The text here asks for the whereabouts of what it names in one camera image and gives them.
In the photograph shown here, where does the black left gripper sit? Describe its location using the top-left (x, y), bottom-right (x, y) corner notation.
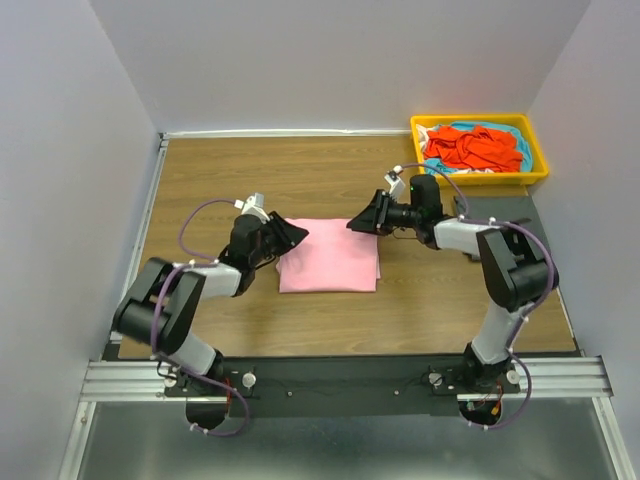
top-left (250, 210), bottom-right (309, 266)

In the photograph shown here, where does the pink t-shirt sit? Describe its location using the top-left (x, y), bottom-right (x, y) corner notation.
top-left (276, 218), bottom-right (380, 294)

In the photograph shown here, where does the orange t-shirt in bin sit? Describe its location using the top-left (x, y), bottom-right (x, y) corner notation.
top-left (423, 125), bottom-right (524, 173)

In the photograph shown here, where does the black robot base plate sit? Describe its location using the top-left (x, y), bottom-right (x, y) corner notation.
top-left (164, 354), bottom-right (521, 432)

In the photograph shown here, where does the yellow plastic bin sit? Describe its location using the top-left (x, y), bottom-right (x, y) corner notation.
top-left (410, 113), bottom-right (549, 186)

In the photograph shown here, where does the folded dark grey t-shirt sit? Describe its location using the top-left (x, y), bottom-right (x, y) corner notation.
top-left (452, 195), bottom-right (544, 264)

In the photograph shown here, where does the white cloth in bin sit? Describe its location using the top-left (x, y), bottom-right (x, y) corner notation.
top-left (416, 125), bottom-right (433, 157)

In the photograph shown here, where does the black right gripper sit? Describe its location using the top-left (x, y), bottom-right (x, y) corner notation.
top-left (346, 188), bottom-right (421, 237)

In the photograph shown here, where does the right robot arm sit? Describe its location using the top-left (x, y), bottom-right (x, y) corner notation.
top-left (347, 171), bottom-right (559, 392)

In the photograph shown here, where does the blue t-shirt in bin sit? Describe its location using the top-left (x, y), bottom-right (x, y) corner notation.
top-left (417, 121), bottom-right (533, 175)

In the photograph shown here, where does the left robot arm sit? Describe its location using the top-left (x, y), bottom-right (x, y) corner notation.
top-left (112, 212), bottom-right (309, 395)

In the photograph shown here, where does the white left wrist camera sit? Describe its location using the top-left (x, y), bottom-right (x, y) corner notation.
top-left (233, 192), bottom-right (270, 223)

